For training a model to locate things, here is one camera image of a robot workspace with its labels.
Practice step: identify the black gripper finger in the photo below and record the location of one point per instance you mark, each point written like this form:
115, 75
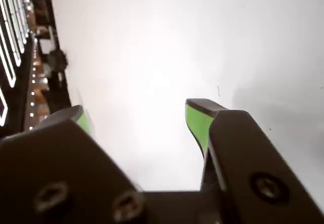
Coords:
50, 163
253, 163

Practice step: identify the dark round background object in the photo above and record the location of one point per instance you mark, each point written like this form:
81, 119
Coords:
58, 59

